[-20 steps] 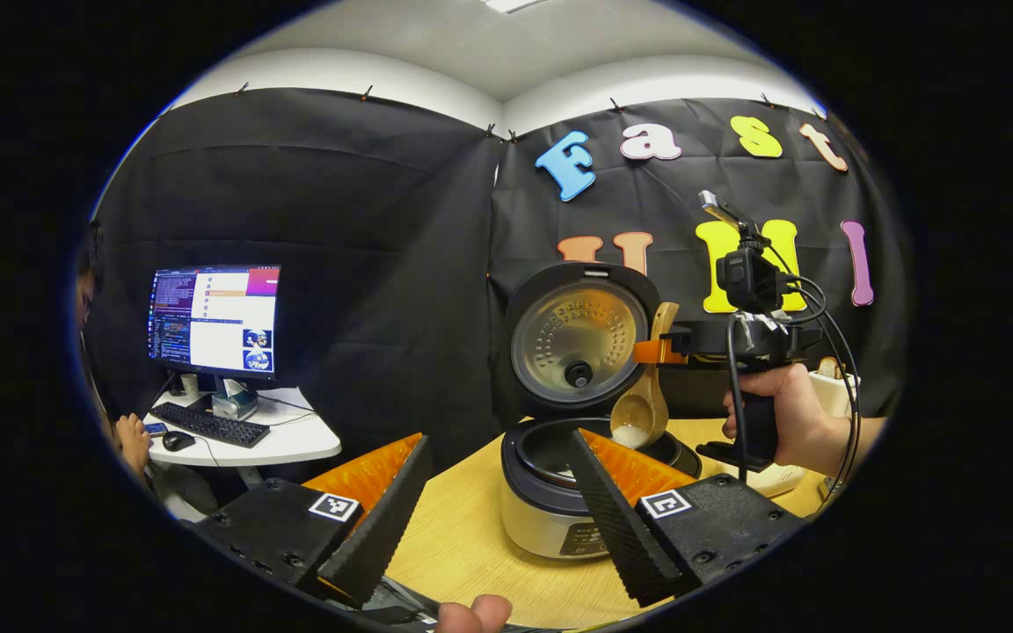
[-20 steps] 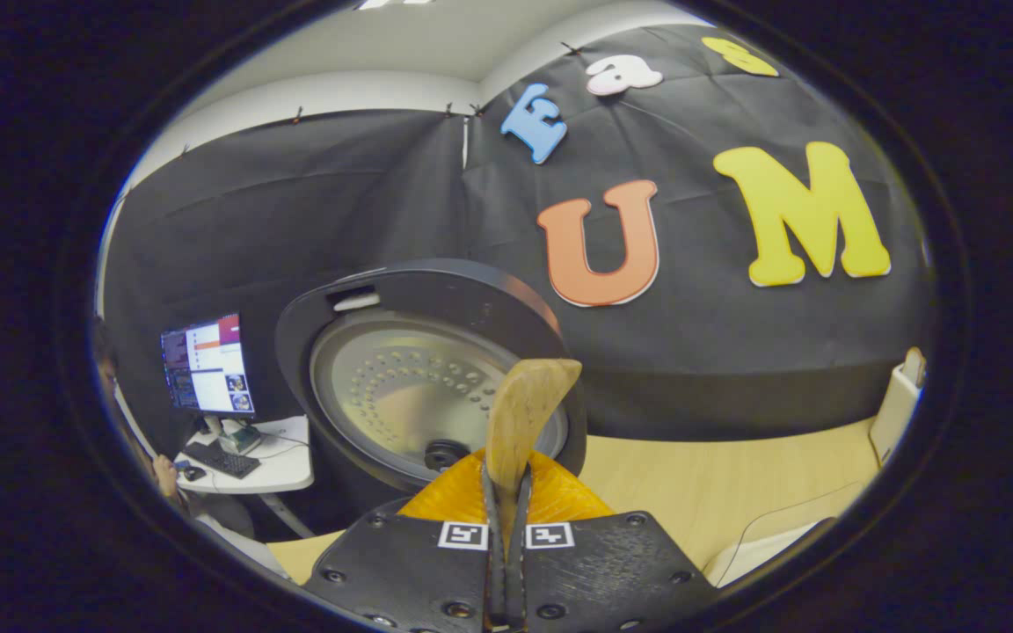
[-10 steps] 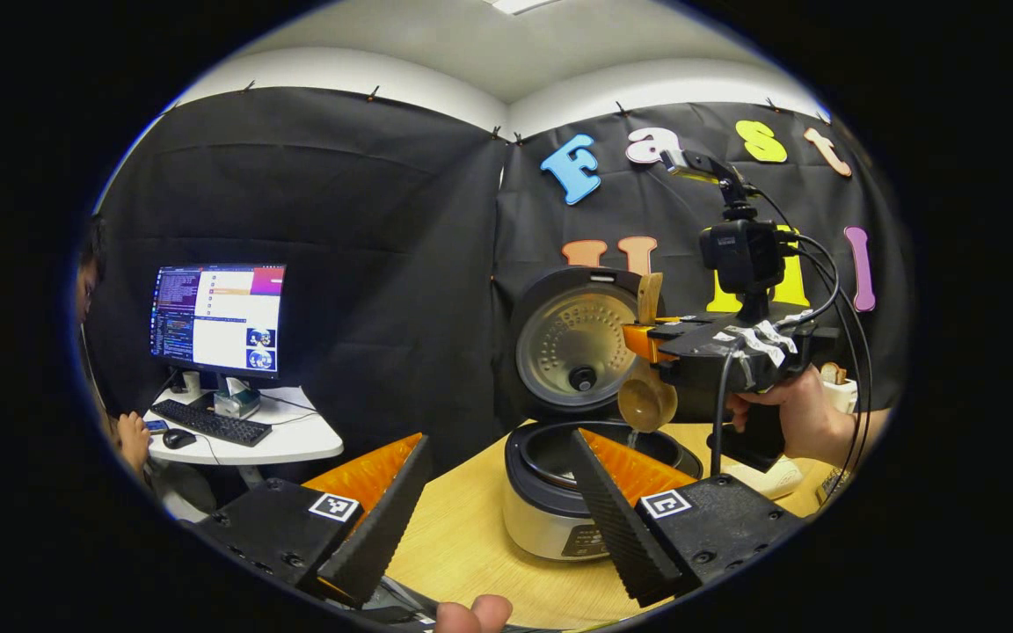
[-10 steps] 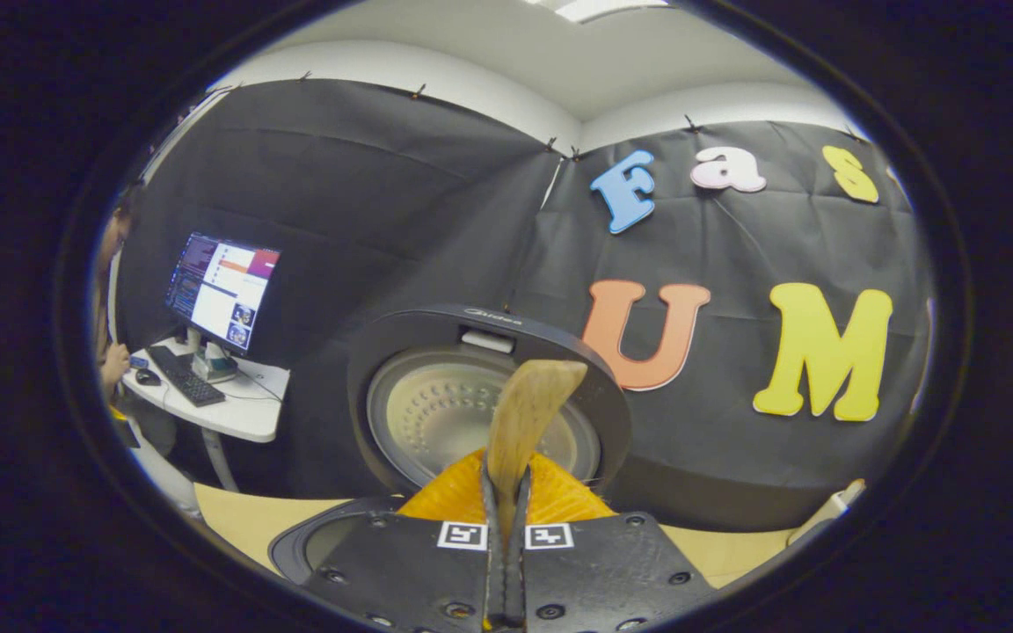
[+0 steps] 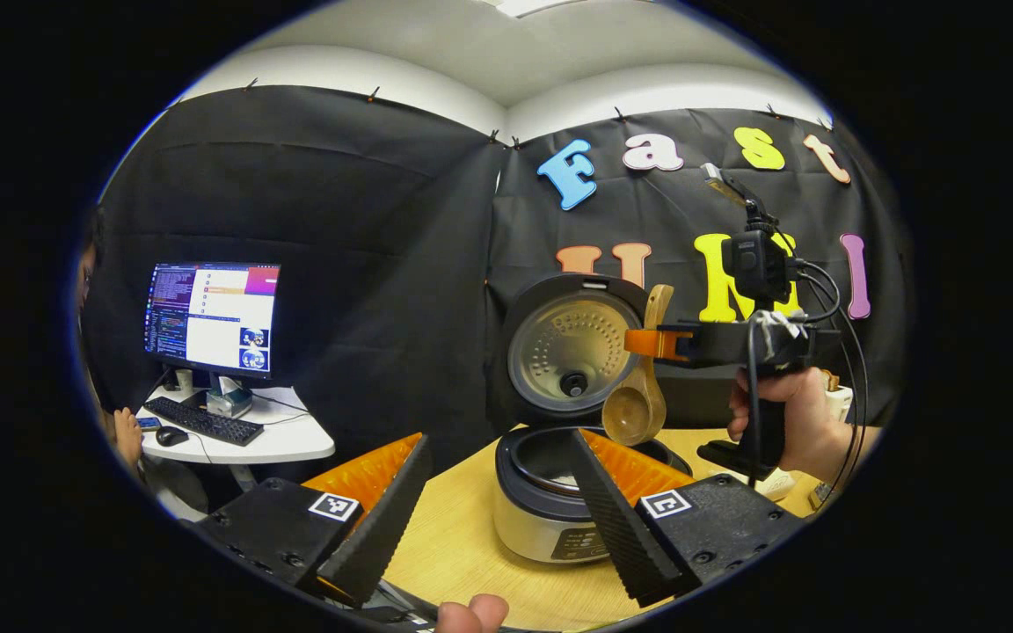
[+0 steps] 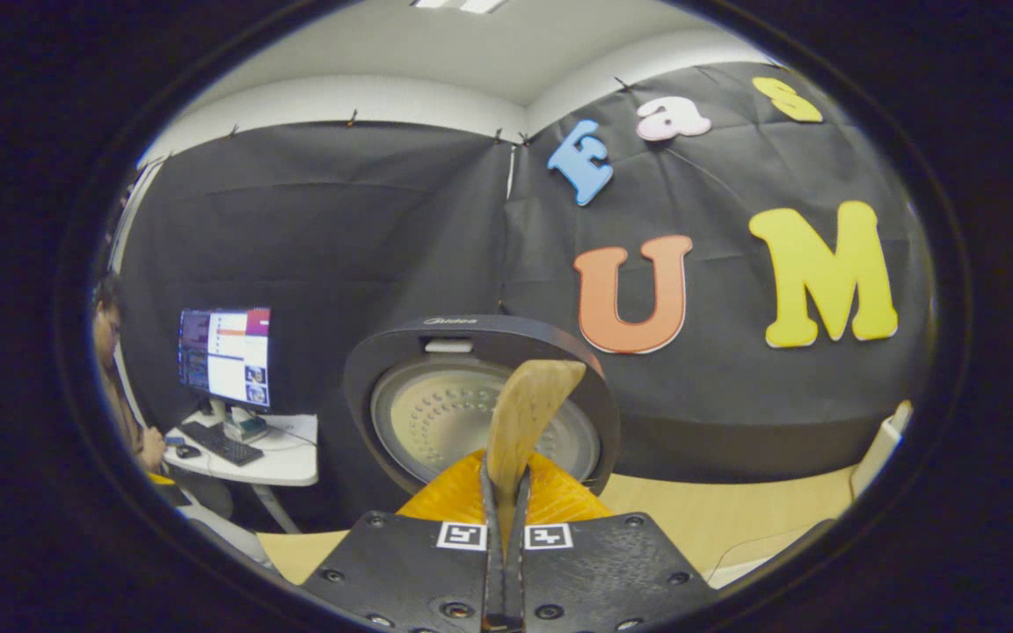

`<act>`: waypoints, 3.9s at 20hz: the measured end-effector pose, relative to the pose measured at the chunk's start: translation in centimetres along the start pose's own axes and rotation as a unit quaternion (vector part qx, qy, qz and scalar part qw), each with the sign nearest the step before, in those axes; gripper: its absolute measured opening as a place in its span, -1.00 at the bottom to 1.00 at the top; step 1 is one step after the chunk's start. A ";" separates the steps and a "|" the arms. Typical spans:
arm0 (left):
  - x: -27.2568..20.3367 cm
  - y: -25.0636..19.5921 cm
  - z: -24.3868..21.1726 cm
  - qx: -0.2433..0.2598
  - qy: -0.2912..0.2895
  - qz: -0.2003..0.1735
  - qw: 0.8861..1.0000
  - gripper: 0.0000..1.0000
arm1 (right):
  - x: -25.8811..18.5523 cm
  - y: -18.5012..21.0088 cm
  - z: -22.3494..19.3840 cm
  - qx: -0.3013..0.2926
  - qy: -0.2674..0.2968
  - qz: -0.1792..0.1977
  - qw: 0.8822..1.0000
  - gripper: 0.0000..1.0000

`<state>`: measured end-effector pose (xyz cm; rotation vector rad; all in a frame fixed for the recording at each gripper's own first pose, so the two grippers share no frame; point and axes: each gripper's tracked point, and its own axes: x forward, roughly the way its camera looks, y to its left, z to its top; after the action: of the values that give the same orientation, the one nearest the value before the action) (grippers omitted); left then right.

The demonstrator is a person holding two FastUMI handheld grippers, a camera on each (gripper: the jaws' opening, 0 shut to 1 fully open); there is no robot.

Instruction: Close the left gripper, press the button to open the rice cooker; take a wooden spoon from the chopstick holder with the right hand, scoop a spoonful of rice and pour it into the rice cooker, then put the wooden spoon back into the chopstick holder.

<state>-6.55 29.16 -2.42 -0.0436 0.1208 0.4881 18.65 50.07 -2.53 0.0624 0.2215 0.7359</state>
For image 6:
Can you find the silver black rice cooker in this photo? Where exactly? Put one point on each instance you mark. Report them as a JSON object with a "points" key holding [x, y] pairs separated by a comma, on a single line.
{"points": [[401, 352]]}

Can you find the black backdrop cloth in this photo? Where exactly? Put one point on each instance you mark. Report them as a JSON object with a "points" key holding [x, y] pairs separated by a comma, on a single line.
{"points": [[339, 246]]}

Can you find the black keyboard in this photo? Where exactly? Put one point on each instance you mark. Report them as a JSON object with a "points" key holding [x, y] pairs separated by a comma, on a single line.
{"points": [[221, 444]]}

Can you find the white computer desk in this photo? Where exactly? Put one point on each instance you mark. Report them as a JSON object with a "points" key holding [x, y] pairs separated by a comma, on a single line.
{"points": [[291, 462]]}

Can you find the black computer mouse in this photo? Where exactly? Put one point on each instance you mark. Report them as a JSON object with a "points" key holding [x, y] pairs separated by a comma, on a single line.
{"points": [[187, 451]]}

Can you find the computer monitor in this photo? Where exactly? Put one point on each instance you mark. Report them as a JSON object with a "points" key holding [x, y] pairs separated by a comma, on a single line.
{"points": [[225, 356]]}

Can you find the ceiling light panel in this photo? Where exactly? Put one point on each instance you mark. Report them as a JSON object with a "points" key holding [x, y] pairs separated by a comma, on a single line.
{"points": [[458, 4]]}

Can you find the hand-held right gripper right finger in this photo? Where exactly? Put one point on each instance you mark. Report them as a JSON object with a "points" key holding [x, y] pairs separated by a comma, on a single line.
{"points": [[603, 571]]}

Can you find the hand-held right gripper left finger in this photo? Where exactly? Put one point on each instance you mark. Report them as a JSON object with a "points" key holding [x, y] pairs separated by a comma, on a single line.
{"points": [[410, 571]]}

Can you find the wooden spoon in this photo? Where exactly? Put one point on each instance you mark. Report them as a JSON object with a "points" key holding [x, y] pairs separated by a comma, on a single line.
{"points": [[528, 413]]}

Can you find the small pale green box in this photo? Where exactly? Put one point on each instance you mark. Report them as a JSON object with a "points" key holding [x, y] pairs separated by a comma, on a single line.
{"points": [[245, 426]]}

